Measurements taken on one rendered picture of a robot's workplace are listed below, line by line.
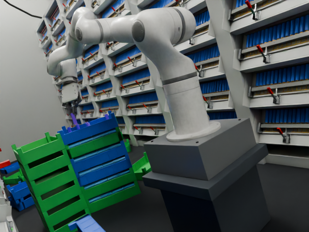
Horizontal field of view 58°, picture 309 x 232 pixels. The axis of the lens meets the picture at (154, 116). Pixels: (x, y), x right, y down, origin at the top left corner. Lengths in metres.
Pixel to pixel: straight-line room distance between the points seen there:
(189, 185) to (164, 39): 0.44
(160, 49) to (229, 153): 0.39
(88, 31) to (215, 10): 0.64
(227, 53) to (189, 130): 0.65
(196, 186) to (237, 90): 0.77
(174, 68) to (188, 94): 0.09
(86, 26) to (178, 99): 0.50
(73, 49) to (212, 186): 0.98
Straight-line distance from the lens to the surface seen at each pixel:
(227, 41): 1.46
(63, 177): 1.45
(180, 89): 0.90
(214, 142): 0.86
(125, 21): 1.07
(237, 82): 1.48
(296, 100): 1.34
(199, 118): 0.92
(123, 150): 1.55
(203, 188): 0.82
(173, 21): 0.91
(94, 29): 1.20
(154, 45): 0.87
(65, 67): 1.61
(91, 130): 1.52
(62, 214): 1.49
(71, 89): 1.56
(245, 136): 0.98
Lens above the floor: 0.63
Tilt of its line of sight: 9 degrees down
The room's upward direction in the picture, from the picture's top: 18 degrees counter-clockwise
